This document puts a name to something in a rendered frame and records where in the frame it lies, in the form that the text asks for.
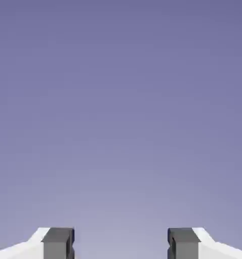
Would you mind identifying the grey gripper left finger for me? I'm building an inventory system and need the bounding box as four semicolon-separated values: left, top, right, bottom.
0;227;75;259

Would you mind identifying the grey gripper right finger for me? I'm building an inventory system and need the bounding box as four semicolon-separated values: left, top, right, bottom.
167;227;242;259

